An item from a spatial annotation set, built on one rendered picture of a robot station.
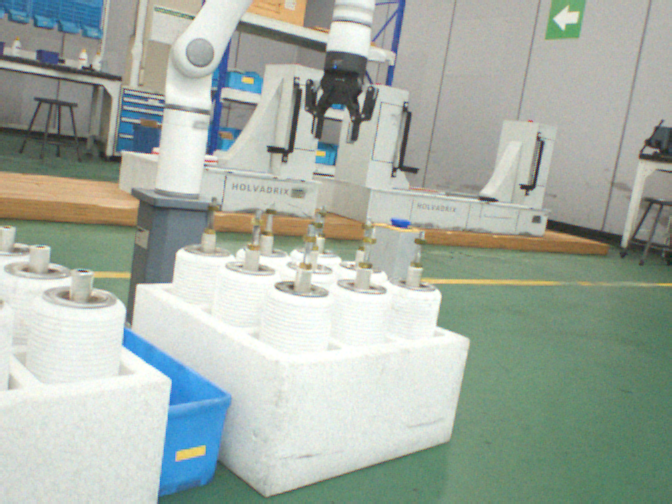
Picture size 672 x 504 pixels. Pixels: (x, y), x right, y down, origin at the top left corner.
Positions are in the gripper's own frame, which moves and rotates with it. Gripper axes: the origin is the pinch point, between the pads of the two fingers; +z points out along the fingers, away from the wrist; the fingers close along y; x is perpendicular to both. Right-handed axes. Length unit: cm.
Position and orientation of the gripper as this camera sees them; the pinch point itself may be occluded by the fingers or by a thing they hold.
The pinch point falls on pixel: (334, 134)
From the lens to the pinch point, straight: 123.8
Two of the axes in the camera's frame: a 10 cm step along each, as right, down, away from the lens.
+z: -1.6, 9.8, 1.5
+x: 4.6, -0.6, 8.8
